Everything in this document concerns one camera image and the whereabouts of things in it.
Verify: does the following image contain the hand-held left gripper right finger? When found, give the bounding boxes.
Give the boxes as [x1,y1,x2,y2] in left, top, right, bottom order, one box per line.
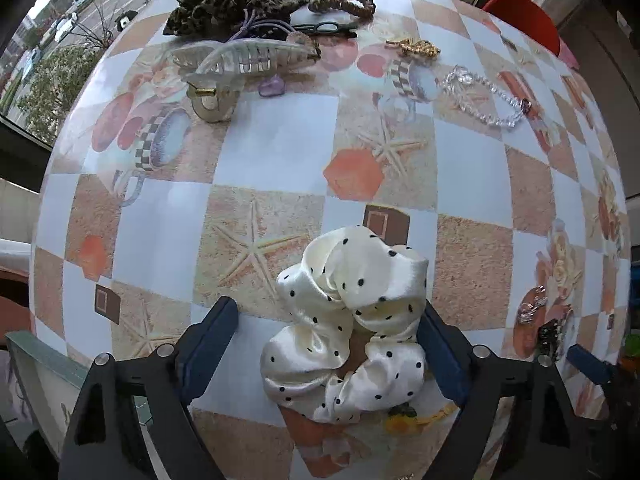
[416,301,601,480]

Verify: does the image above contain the black beaded bracelet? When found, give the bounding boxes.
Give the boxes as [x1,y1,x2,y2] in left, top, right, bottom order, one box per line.
[537,322,563,361]

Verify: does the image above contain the brown spiral hair tie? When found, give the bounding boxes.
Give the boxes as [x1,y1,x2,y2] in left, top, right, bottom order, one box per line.
[308,0,377,22]

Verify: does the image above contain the orange plastic chair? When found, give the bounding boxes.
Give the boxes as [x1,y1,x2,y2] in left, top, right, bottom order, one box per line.
[482,0,561,56]

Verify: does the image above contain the silver rhinestone brooch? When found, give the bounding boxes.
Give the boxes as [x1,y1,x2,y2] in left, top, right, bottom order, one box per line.
[517,285,548,323]

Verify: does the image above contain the dark window frame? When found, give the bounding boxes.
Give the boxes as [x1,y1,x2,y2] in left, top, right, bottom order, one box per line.
[0,112,56,161]

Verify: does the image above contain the clear crystal bead bracelet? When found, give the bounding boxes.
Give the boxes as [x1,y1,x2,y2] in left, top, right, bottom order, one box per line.
[441,65,532,128]

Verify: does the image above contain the gold hair clip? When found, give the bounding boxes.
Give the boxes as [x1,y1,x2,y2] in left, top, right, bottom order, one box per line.
[386,37,442,59]

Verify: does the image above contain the brown rounded seat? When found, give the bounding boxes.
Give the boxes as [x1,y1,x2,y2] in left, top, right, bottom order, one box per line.
[0,267,33,333]

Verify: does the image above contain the yellow flower hair clip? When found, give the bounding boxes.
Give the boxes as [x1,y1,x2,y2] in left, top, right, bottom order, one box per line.
[385,404,458,433]

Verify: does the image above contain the white polka dot scrunchie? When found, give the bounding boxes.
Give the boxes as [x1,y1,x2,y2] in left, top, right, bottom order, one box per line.
[260,226,430,423]

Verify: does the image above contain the translucent claw hair clip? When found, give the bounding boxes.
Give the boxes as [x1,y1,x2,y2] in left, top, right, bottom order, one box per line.
[172,37,322,123]

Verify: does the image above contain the pink plastic seat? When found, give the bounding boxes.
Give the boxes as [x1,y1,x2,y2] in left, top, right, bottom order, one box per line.
[557,42,581,68]

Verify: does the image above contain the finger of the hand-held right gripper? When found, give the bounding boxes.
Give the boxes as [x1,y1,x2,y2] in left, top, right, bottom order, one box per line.
[566,344,618,391]

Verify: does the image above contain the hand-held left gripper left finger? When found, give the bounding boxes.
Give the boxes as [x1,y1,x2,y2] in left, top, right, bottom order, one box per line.
[59,296,240,480]

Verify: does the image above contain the dark flat hair clip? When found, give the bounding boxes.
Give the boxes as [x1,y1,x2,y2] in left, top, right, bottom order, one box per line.
[290,19,359,40]

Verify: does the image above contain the purple elastic hair ties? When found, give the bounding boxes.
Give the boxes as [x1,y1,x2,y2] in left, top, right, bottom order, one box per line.
[227,7,296,43]

